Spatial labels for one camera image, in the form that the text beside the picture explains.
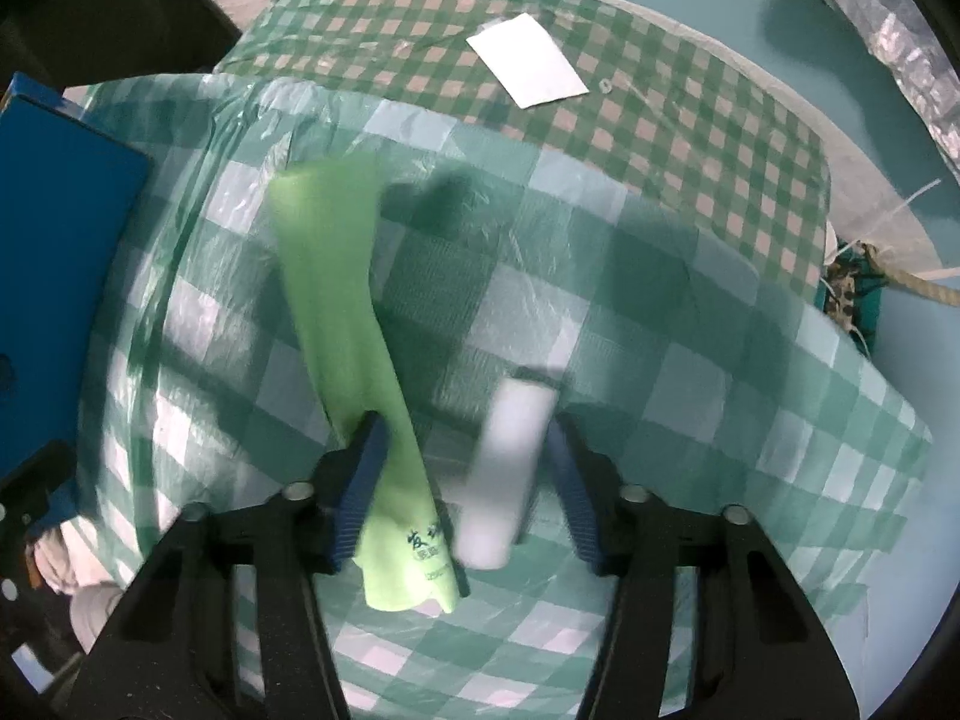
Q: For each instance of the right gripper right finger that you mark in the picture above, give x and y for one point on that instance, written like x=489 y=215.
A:
x=759 y=649

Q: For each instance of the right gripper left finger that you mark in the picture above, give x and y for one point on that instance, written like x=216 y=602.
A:
x=169 y=650

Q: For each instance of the light green foam sheet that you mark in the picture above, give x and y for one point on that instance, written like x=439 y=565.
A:
x=325 y=215

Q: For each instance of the pink white plastic bag bundle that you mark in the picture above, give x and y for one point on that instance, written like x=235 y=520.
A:
x=91 y=597

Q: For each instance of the large-check green plastic tablecloth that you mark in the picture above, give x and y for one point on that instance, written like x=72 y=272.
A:
x=703 y=381

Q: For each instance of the blue cardboard box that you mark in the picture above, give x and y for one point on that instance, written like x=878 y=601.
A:
x=67 y=189

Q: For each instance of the black furniture panel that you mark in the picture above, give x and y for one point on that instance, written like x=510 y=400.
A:
x=67 y=43

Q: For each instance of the small-check green tablecloth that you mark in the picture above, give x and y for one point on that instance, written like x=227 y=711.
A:
x=651 y=109

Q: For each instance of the white paper card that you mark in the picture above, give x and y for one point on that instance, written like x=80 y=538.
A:
x=526 y=61

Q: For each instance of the silver foil sheet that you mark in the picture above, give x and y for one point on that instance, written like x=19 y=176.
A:
x=917 y=42

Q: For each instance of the teal basket with cables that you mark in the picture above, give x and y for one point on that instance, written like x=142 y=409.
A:
x=852 y=290

